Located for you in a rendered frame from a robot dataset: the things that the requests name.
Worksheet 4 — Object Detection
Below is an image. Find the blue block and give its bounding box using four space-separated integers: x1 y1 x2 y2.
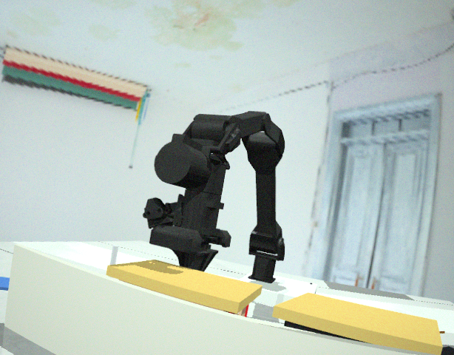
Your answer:
0 277 10 291

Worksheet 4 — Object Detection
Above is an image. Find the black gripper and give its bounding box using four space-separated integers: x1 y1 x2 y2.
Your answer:
149 190 231 272

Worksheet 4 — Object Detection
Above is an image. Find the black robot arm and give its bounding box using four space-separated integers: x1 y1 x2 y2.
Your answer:
143 111 285 283

